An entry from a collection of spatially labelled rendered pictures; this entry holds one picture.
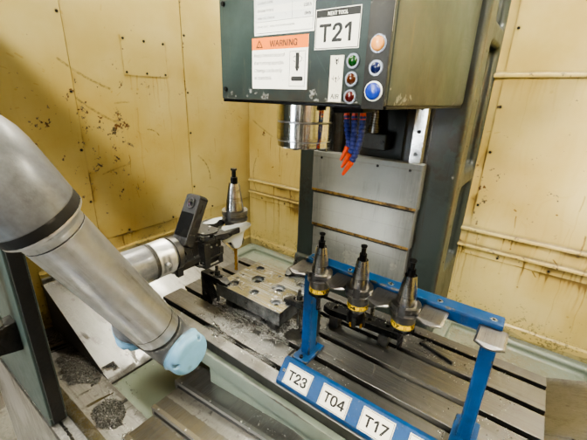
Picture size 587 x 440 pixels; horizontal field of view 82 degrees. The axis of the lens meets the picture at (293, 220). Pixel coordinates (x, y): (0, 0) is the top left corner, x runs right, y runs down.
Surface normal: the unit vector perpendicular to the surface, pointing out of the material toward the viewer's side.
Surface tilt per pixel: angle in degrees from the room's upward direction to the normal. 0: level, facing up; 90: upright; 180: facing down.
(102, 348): 24
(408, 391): 0
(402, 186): 90
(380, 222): 90
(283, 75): 90
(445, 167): 90
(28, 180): 64
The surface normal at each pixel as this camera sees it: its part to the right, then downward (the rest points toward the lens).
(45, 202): 0.85, 0.00
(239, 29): -0.59, 0.25
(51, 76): 0.80, 0.23
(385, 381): 0.04, -0.94
